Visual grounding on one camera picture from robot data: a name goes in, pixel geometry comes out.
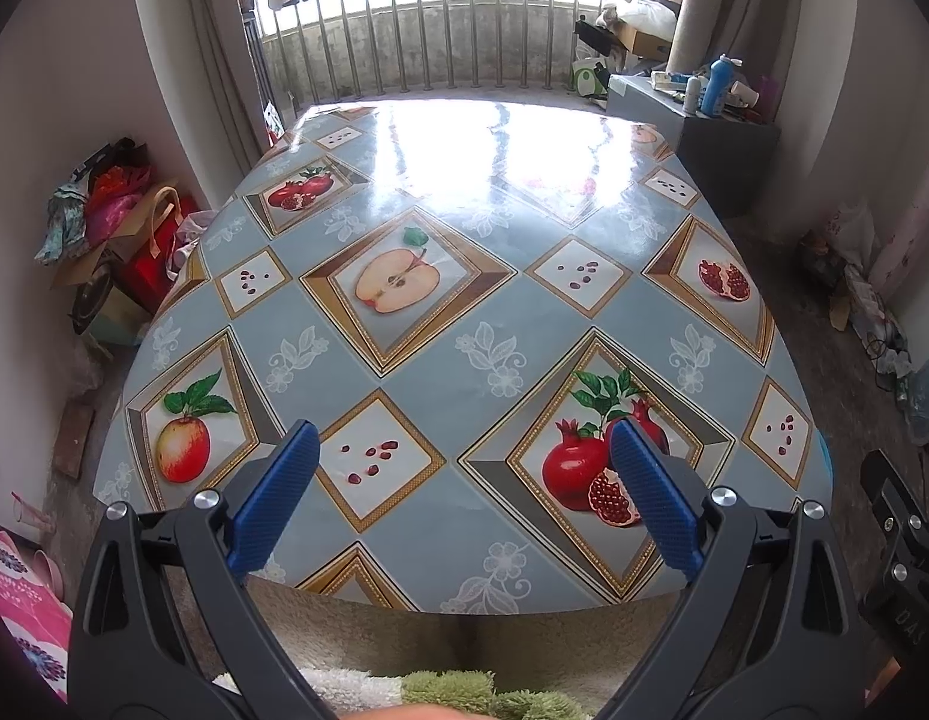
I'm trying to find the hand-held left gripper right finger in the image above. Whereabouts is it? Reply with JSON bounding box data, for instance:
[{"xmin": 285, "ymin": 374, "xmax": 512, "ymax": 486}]
[{"xmin": 609, "ymin": 418, "xmax": 862, "ymax": 720}]

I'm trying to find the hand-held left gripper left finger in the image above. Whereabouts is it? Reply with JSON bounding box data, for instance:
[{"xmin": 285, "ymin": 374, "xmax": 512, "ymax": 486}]
[{"xmin": 67, "ymin": 420, "xmax": 338, "ymax": 720}]

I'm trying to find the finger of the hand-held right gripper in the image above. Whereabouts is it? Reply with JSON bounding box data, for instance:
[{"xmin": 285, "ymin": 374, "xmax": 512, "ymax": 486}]
[{"xmin": 859, "ymin": 450, "xmax": 929, "ymax": 582}]

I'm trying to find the person's right hand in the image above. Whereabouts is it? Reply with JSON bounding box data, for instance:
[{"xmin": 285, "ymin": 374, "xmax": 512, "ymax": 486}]
[{"xmin": 864, "ymin": 656, "xmax": 904, "ymax": 715}]

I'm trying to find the wooden board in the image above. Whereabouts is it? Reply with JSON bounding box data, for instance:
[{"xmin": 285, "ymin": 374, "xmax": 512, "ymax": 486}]
[{"xmin": 52, "ymin": 401, "xmax": 98, "ymax": 478}]

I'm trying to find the beige fleece blanket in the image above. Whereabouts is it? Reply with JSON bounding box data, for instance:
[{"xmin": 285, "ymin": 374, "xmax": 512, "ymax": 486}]
[{"xmin": 172, "ymin": 570, "xmax": 735, "ymax": 695}]

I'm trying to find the green plush cloth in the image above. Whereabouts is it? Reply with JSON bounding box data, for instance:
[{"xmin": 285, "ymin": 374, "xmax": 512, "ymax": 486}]
[{"xmin": 400, "ymin": 667, "xmax": 594, "ymax": 720}]

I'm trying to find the round metal tin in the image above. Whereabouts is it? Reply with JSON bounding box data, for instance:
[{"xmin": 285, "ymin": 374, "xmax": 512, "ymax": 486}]
[{"xmin": 70, "ymin": 270, "xmax": 151, "ymax": 346}]

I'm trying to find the white plastic bag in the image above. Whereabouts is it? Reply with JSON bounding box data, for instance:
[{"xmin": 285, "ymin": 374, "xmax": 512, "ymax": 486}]
[{"xmin": 168, "ymin": 210, "xmax": 218, "ymax": 278}]

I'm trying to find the pink floral bag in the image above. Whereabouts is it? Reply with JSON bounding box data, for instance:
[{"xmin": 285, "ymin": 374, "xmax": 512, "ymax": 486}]
[{"xmin": 0, "ymin": 525, "xmax": 76, "ymax": 703}]

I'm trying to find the fruit print tablecloth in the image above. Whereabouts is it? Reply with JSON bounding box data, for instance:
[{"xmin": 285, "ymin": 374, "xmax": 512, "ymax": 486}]
[{"xmin": 93, "ymin": 94, "xmax": 836, "ymax": 614}]

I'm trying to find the brown paper bag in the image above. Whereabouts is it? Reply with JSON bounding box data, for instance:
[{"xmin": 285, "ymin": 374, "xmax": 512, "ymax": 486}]
[{"xmin": 108, "ymin": 184, "xmax": 184, "ymax": 263}]

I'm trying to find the red orange plastic bag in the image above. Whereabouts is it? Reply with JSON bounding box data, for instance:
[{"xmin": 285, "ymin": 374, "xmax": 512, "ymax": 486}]
[{"xmin": 85, "ymin": 165, "xmax": 154, "ymax": 241}]

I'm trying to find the grey cabinet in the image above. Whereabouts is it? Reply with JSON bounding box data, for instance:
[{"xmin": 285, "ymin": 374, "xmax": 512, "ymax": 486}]
[{"xmin": 606, "ymin": 73, "xmax": 781, "ymax": 218}]

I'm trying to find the teal patterned cloth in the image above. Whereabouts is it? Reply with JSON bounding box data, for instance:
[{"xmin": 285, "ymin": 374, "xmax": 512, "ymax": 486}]
[{"xmin": 35, "ymin": 184, "xmax": 91, "ymax": 263}]

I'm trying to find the black bag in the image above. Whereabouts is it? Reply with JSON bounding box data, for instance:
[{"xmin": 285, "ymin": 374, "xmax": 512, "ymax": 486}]
[{"xmin": 78, "ymin": 136, "xmax": 146, "ymax": 177}]

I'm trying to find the blue bottle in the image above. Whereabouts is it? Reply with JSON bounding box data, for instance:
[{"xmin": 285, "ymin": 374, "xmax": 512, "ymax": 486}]
[{"xmin": 700, "ymin": 54, "xmax": 737, "ymax": 115}]

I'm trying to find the green and white bag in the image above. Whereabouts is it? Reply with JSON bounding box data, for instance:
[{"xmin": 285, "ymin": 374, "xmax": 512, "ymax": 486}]
[{"xmin": 569, "ymin": 52, "xmax": 611, "ymax": 98}]

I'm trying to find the grey beige curtain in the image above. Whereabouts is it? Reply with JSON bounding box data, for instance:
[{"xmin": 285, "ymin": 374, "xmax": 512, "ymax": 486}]
[{"xmin": 127, "ymin": 0, "xmax": 285, "ymax": 203}]

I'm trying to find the cardboard box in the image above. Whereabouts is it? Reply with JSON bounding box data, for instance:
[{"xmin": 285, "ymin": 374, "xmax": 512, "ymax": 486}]
[{"xmin": 614, "ymin": 19, "xmax": 675, "ymax": 61}]

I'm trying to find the metal balcony railing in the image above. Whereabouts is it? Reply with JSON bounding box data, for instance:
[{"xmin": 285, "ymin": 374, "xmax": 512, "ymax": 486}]
[{"xmin": 243, "ymin": 0, "xmax": 683, "ymax": 110}]

